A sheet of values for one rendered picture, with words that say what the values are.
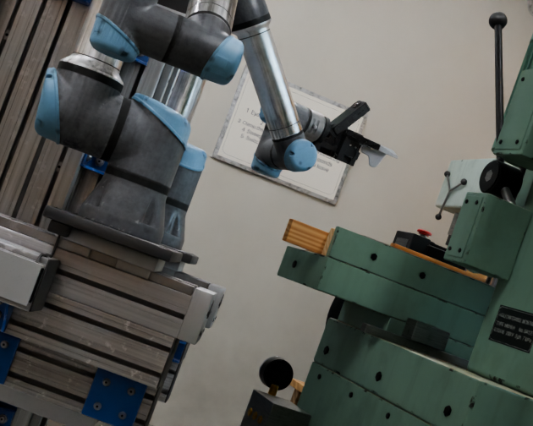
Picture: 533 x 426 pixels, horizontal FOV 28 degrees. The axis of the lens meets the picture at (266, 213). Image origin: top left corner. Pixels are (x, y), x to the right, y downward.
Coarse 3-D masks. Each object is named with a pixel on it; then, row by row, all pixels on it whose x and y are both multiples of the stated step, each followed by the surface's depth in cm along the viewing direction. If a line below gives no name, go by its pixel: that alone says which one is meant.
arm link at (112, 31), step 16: (112, 0) 154; (128, 0) 153; (144, 0) 154; (96, 16) 155; (112, 16) 153; (128, 16) 153; (144, 16) 154; (160, 16) 155; (176, 16) 156; (96, 32) 154; (112, 32) 153; (128, 32) 154; (144, 32) 154; (160, 32) 154; (96, 48) 156; (112, 48) 153; (128, 48) 154; (144, 48) 156; (160, 48) 155
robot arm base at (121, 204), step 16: (112, 176) 180; (128, 176) 179; (96, 192) 181; (112, 192) 179; (128, 192) 178; (144, 192) 179; (160, 192) 181; (80, 208) 182; (96, 208) 178; (112, 208) 177; (128, 208) 178; (144, 208) 179; (160, 208) 182; (112, 224) 177; (128, 224) 177; (144, 224) 178; (160, 224) 182; (160, 240) 183
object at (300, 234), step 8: (288, 224) 183; (296, 224) 182; (304, 224) 183; (288, 232) 182; (296, 232) 182; (304, 232) 183; (312, 232) 183; (320, 232) 184; (328, 232) 184; (288, 240) 182; (296, 240) 182; (304, 240) 183; (312, 240) 183; (320, 240) 184; (312, 248) 183; (320, 248) 184
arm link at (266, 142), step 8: (264, 128) 258; (264, 136) 256; (264, 144) 255; (272, 144) 251; (256, 152) 256; (264, 152) 253; (256, 160) 255; (264, 160) 254; (256, 168) 256; (264, 168) 254; (272, 168) 255; (272, 176) 256
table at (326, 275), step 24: (288, 264) 196; (312, 264) 186; (336, 264) 181; (336, 288) 181; (360, 288) 183; (384, 288) 184; (408, 288) 186; (384, 312) 185; (408, 312) 186; (432, 312) 188; (456, 312) 189; (456, 336) 189
